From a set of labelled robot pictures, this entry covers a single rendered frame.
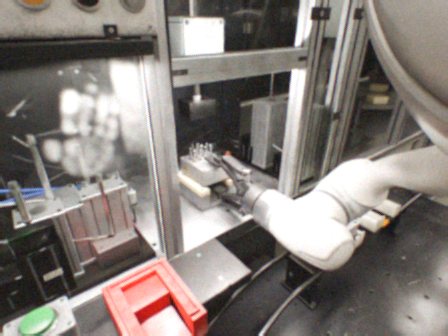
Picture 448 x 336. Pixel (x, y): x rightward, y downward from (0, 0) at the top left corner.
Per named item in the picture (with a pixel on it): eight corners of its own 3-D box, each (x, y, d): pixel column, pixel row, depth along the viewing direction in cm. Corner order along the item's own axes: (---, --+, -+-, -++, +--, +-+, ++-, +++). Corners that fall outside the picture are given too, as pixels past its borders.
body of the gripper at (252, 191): (272, 213, 71) (248, 197, 78) (276, 185, 67) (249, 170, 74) (251, 225, 67) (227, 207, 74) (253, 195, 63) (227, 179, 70)
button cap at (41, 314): (25, 349, 36) (21, 340, 35) (22, 325, 39) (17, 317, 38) (60, 330, 38) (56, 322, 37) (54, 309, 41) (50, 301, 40)
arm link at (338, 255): (268, 245, 65) (305, 212, 70) (328, 291, 54) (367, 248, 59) (262, 213, 58) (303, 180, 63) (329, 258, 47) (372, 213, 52)
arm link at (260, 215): (297, 192, 64) (277, 182, 68) (269, 207, 59) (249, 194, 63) (292, 224, 68) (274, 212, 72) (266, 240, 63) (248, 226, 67)
